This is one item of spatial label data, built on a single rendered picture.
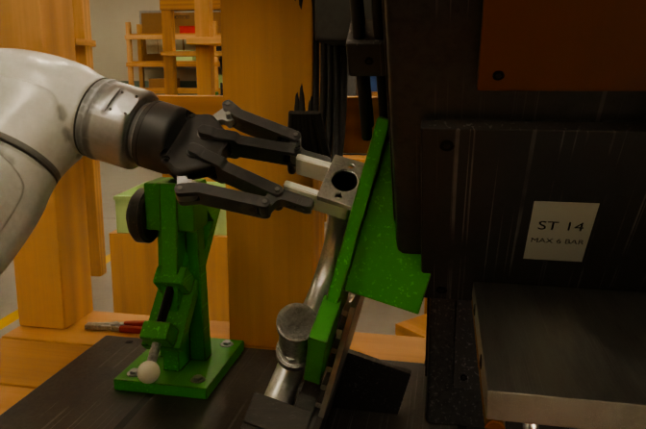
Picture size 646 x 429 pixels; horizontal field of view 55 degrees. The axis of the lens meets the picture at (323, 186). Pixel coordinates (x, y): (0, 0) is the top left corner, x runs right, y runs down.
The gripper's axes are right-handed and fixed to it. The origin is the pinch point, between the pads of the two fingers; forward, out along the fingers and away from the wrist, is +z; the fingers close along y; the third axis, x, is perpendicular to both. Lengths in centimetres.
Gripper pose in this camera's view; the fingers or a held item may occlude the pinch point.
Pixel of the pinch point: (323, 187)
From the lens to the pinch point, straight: 63.9
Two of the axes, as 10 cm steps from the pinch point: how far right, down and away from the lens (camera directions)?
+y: 3.2, -7.9, 5.3
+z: 9.5, 2.9, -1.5
